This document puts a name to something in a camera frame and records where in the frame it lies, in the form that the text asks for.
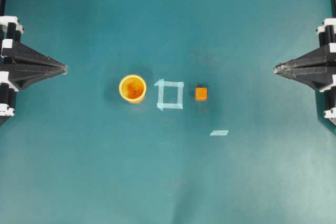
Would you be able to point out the orange yellow plastic cup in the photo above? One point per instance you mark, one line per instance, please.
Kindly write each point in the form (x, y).
(132, 88)

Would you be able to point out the light blue tape square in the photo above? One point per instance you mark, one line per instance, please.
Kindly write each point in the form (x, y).
(170, 95)

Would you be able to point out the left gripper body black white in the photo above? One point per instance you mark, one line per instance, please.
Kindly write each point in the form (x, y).
(11, 31)

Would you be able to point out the small orange cube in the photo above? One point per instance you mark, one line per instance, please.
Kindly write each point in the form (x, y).
(201, 93)

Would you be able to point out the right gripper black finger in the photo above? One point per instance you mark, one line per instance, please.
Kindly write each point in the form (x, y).
(323, 56)
(314, 77)

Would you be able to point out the light blue tape strip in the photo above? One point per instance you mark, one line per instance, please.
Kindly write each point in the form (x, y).
(219, 132)

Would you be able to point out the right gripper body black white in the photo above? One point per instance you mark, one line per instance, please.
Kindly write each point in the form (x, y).
(326, 34)

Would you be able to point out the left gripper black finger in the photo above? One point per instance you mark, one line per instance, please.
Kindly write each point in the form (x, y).
(16, 52)
(21, 76)

